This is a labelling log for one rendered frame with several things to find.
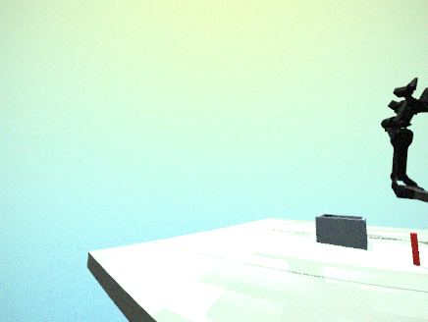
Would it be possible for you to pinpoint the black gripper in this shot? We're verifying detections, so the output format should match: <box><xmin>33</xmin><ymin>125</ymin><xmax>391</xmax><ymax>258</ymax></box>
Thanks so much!
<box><xmin>393</xmin><ymin>78</ymin><xmax>428</xmax><ymax>115</ymax></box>

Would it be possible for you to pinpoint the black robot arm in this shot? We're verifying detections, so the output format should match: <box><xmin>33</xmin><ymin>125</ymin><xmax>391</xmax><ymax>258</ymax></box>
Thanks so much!
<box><xmin>381</xmin><ymin>100</ymin><xmax>428</xmax><ymax>203</ymax></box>

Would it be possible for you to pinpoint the dark red peg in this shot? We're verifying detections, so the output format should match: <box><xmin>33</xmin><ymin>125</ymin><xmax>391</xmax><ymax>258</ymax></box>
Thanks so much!
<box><xmin>410</xmin><ymin>233</ymin><xmax>421</xmax><ymax>266</ymax></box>

